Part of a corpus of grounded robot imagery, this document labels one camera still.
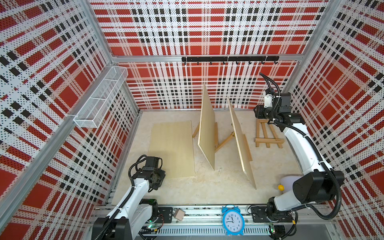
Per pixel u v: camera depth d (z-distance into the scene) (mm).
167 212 746
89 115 686
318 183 411
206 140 930
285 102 574
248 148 986
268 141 1014
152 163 686
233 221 702
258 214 736
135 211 491
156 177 717
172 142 1020
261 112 705
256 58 899
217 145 965
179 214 730
